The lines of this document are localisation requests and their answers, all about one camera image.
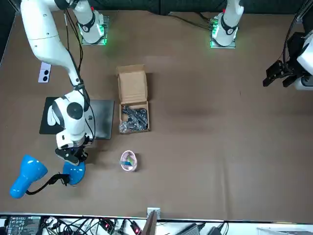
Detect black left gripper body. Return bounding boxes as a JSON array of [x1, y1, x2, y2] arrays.
[[281, 31, 306, 74]]

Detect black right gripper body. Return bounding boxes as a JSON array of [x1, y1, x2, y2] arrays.
[[73, 137, 90, 161]]

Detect grey laptop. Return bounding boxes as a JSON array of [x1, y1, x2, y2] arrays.
[[84, 99, 115, 140]]

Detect blue desk lamp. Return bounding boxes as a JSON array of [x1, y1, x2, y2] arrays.
[[9, 154, 87, 199]]

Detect black mouse pad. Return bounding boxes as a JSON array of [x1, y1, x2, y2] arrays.
[[39, 96, 67, 135]]

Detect white computer mouse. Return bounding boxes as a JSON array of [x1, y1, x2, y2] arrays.
[[47, 105, 59, 127]]

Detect pink pen cup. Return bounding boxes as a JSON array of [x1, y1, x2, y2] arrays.
[[120, 150, 138, 173]]

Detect black screw bags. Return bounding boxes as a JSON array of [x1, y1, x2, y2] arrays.
[[119, 105, 149, 134]]

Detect brown cardboard box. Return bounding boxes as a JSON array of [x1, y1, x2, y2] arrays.
[[115, 64, 150, 135]]

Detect lilac folding phone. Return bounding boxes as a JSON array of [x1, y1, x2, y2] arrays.
[[38, 62, 52, 84]]

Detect black labelled power adapter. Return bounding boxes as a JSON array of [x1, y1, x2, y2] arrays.
[[4, 215, 41, 235]]

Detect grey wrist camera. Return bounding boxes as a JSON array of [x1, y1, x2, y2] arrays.
[[55, 147, 81, 167]]

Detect black bundled lamp cord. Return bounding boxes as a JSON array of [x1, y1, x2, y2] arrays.
[[49, 172, 71, 187]]

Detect aluminium corner rail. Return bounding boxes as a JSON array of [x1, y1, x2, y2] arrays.
[[295, 0, 313, 24]]

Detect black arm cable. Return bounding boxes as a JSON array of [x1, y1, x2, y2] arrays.
[[64, 9, 96, 138], [64, 9, 85, 89]]

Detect black base cable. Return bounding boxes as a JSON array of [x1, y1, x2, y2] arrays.
[[168, 12, 214, 30]]

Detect aluminium post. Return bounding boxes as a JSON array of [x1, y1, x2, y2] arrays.
[[146, 207, 161, 235]]

